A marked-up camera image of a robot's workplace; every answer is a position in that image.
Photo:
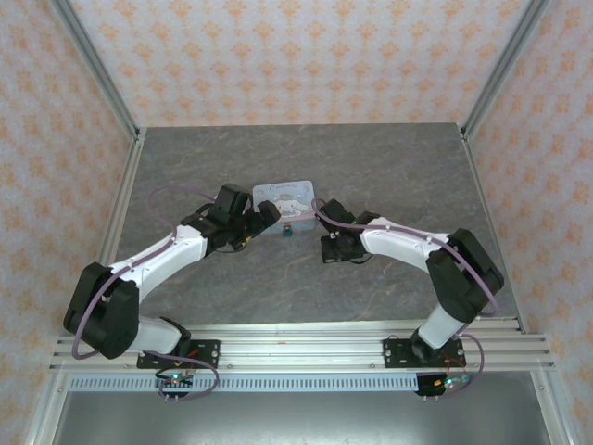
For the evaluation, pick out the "small padlock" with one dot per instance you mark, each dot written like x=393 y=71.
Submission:
x=287 y=231

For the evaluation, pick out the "light blue cartoon tin box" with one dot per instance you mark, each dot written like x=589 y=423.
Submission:
x=299 y=194

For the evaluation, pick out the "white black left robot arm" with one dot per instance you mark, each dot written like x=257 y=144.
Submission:
x=153 y=264

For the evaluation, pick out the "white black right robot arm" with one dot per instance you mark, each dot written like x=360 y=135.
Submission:
x=398 y=243

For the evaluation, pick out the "grey metal lower shelf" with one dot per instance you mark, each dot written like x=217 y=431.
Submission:
x=301 y=417

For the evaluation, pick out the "aluminium mounting rail beam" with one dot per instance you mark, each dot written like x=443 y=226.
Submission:
x=301 y=347

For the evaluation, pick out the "aluminium left side rail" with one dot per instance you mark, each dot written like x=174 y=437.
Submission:
x=125 y=194

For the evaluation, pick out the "aluminium rail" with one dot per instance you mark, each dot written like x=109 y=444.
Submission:
x=125 y=194
x=491 y=222

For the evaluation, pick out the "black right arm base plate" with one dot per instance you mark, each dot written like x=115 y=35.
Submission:
x=394 y=352

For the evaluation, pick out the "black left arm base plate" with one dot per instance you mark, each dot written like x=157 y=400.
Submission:
x=208 y=347

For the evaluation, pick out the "aluminium right side rail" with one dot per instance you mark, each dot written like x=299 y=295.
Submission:
x=491 y=222

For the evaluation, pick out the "aluminium left frame post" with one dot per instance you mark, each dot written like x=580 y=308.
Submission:
x=92 y=60

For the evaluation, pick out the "aluminium frame post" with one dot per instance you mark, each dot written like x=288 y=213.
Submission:
x=92 y=60
x=505 y=60

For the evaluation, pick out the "aluminium right frame post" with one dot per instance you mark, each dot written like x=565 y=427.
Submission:
x=505 y=60

